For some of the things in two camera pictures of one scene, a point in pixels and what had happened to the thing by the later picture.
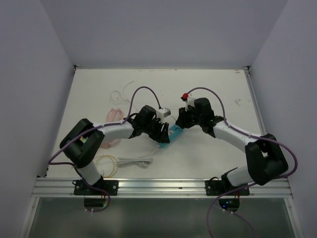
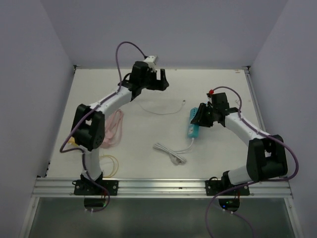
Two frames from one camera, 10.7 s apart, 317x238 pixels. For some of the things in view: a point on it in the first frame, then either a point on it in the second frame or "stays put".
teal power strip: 174,131 → 193,130
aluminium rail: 156,187 stays put
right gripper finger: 185,118 → 204,116
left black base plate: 110,187 stays put
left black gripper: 160,136 → 159,85
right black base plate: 215,187 stays put
